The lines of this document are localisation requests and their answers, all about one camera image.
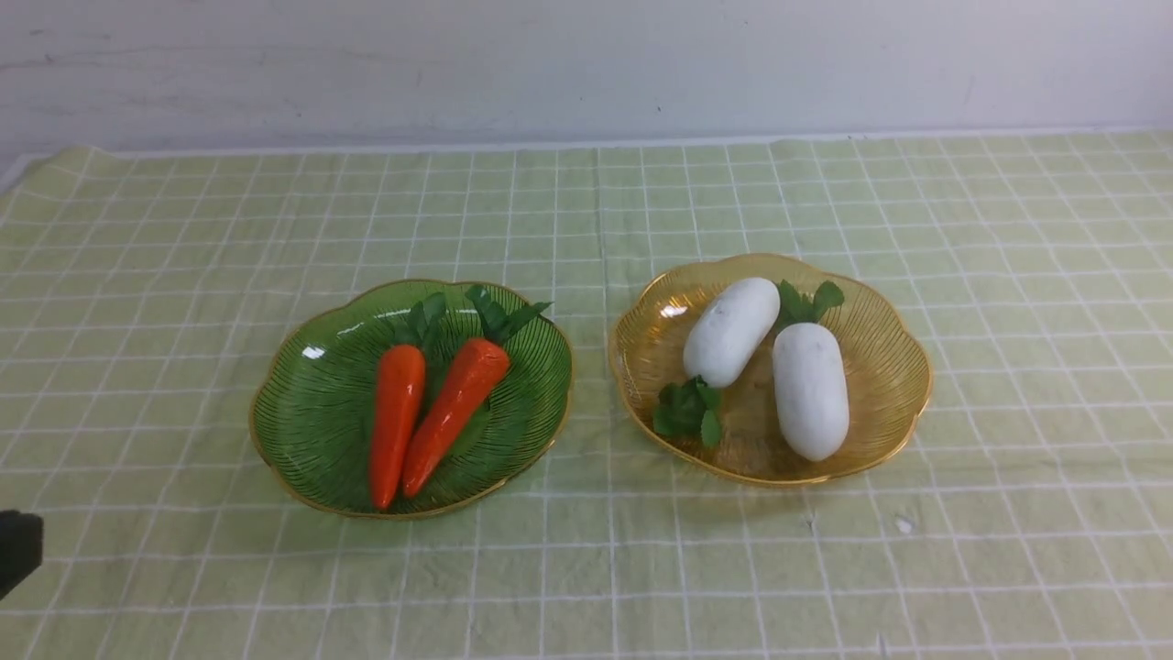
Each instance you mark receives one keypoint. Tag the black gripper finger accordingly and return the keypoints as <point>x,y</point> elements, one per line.
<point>22,547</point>

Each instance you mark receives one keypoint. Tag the orange toy carrot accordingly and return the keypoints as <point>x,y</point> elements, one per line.
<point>401,382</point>
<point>477,368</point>

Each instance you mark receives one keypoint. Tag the white toy radish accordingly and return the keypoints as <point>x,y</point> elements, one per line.
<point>809,377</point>
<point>716,352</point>

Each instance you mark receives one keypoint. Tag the green ribbed plastic plate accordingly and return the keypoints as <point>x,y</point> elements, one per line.
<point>311,419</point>

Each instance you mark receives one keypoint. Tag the amber ribbed plastic plate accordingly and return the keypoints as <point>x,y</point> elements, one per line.
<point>889,375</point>

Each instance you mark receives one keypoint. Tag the green checkered tablecloth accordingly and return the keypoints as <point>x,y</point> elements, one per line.
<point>1028,519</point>

